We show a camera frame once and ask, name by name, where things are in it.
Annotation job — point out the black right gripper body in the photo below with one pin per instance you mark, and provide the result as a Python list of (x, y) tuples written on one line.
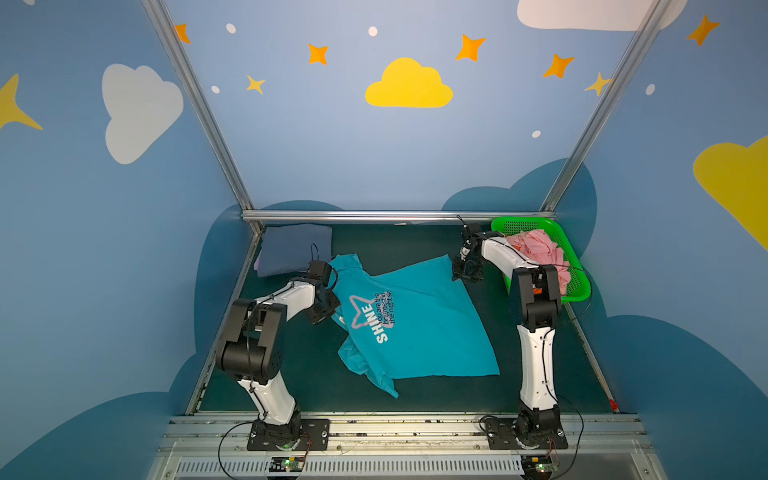
[(465, 267)]

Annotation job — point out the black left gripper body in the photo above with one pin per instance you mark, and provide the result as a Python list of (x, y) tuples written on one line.
[(328, 301)]

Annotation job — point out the teal printed t-shirt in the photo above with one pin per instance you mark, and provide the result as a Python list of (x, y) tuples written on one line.
[(413, 322)]

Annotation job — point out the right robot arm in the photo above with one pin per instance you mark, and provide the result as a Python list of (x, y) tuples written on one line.
[(535, 295)]

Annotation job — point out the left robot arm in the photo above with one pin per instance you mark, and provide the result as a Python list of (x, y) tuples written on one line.
[(251, 347)]

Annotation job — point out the folded grey-blue t-shirt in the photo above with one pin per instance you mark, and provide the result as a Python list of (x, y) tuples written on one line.
[(290, 249)]

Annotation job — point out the pink t-shirt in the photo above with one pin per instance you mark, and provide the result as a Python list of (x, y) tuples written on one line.
[(537, 246)]

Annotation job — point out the green plastic laundry basket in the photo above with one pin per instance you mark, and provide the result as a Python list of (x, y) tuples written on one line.
[(579, 287)]

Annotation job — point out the left green circuit board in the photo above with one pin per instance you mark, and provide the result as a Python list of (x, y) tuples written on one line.
[(293, 465)]

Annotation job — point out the green circuit board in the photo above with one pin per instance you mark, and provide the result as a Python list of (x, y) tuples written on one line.
[(537, 468), (293, 465)]

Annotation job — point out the right green circuit board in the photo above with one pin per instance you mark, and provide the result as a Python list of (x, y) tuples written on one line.
[(537, 468)]

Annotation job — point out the aluminium back frame rail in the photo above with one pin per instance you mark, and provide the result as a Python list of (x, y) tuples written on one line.
[(389, 217)]

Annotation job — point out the aluminium frame rail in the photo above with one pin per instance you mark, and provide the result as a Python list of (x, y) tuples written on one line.
[(389, 217), (596, 368), (225, 262)]

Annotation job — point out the aluminium left frame rail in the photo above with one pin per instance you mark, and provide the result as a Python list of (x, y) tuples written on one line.
[(225, 262)]

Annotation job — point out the aluminium right corner post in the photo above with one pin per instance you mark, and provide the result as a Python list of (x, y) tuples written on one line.
[(640, 44)]

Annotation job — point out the aluminium corner post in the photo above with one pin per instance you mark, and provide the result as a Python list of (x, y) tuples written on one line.
[(640, 44), (161, 19)]

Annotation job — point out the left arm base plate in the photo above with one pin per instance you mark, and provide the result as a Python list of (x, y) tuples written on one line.
[(298, 434)]

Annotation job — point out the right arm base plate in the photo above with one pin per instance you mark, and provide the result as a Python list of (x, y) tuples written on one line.
[(522, 433)]

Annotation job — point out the aluminium right frame rail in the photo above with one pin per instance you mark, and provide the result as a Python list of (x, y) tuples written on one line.
[(596, 368)]

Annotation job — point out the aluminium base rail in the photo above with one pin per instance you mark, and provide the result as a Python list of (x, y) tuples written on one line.
[(421, 445)]

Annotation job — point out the aluminium left corner post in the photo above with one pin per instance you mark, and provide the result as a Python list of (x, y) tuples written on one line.
[(161, 19)]

